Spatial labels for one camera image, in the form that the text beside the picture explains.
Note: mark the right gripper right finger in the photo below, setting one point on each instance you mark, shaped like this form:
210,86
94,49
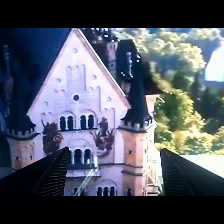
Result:
186,176

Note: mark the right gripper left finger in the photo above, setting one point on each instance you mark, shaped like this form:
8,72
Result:
43,176

